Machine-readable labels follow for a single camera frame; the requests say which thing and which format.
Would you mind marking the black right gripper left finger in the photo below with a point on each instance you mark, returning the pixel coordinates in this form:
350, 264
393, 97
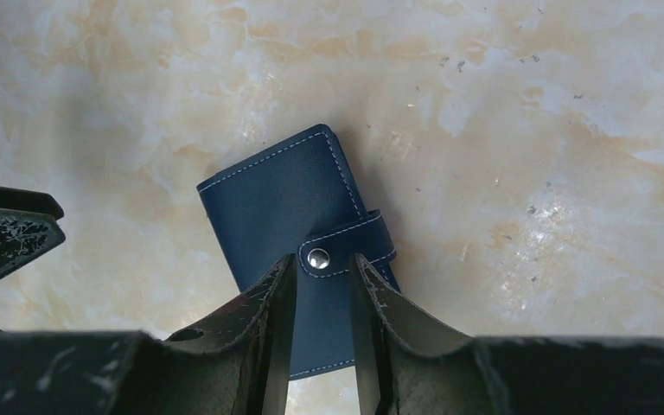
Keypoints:
234, 361

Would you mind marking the blue leather card holder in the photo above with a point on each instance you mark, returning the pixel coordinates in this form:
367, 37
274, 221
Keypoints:
299, 197

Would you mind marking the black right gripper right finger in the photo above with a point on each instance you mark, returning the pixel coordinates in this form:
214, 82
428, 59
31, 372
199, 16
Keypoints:
409, 362

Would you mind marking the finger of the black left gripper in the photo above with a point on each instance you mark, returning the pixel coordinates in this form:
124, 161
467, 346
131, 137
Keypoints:
28, 227

